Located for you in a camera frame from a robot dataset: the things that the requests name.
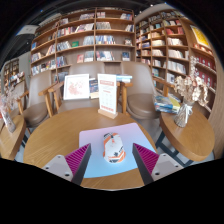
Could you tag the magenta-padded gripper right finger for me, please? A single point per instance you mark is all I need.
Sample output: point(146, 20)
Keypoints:
point(146, 159)

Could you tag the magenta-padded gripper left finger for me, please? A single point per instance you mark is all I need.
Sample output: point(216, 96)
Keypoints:
point(77, 159)

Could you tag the white and orange computer mouse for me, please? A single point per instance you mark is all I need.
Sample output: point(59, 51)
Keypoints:
point(113, 148)

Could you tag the lilac and blue mouse pad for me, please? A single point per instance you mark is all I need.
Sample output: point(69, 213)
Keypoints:
point(96, 140)

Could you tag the round wooden side table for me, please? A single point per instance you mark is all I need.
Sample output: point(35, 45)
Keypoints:
point(190, 140)
point(11, 143)

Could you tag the glass vase with dried flowers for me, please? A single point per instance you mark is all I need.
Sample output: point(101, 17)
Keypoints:
point(182, 116)

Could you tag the brown padded wooden armchair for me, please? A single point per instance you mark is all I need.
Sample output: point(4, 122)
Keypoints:
point(36, 113)
point(83, 68)
point(140, 103)

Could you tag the blue and yellow book stack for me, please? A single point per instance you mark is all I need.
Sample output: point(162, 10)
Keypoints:
point(166, 105)

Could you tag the white sign on wooden base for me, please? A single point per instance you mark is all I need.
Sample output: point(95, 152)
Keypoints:
point(107, 93)

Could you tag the white framed red-print picture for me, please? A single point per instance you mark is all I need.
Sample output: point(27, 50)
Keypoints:
point(76, 86)

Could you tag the dark book with yellow band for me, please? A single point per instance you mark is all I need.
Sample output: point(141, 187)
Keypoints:
point(93, 86)

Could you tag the glass vase with pink flowers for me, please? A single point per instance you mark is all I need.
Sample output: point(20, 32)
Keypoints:
point(8, 123)

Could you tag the light blue book stack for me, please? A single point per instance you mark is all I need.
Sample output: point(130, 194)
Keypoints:
point(125, 78)

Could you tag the angled wooden bookshelf with books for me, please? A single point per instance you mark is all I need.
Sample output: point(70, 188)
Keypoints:
point(173, 50)

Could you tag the distant wooden bookshelf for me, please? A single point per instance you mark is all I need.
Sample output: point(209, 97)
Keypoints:
point(11, 66)

